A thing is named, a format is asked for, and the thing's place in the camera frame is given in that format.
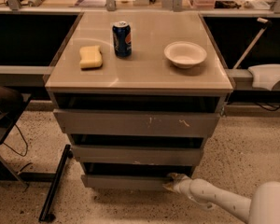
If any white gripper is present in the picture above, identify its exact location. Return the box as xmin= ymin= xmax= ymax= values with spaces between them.
xmin=162 ymin=173 xmax=193 ymax=196

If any grey bottom drawer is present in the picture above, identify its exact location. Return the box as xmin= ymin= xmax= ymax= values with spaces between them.
xmin=80 ymin=163 xmax=194 ymax=192

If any grey drawer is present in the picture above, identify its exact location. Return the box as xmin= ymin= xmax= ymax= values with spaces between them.
xmin=80 ymin=163 xmax=194 ymax=192
xmin=72 ymin=145 xmax=203 ymax=166
xmin=53 ymin=109 xmax=219 ymax=137

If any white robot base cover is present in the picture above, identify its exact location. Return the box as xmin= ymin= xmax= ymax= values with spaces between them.
xmin=248 ymin=63 xmax=280 ymax=91

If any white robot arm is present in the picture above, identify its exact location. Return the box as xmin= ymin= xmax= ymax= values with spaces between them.
xmin=163 ymin=173 xmax=280 ymax=224

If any grey middle drawer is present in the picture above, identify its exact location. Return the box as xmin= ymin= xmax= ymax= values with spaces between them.
xmin=72 ymin=145 xmax=203 ymax=166

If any grey drawer cabinet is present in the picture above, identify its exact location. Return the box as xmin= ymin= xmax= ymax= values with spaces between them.
xmin=42 ymin=10 xmax=234 ymax=192

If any grey top drawer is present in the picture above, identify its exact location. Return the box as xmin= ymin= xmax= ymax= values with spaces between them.
xmin=53 ymin=109 xmax=219 ymax=137

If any white bowl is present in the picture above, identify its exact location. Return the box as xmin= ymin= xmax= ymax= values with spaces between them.
xmin=164 ymin=41 xmax=207 ymax=69

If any black metal stand leg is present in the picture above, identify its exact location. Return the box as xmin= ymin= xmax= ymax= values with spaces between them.
xmin=38 ymin=144 xmax=71 ymax=222

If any yellow sponge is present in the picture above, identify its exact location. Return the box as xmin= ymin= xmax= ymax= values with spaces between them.
xmin=79 ymin=45 xmax=103 ymax=69

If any blue Pepsi can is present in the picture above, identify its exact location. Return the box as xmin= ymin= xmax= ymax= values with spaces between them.
xmin=112 ymin=21 xmax=132 ymax=58

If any black chair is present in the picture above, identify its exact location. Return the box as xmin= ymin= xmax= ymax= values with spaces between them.
xmin=0 ymin=86 xmax=31 ymax=187

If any black floor cable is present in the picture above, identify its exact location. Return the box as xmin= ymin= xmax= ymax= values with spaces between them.
xmin=1 ymin=123 xmax=29 ymax=159

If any white stick with handle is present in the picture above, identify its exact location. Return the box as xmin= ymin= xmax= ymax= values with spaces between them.
xmin=233 ymin=17 xmax=272 ymax=69

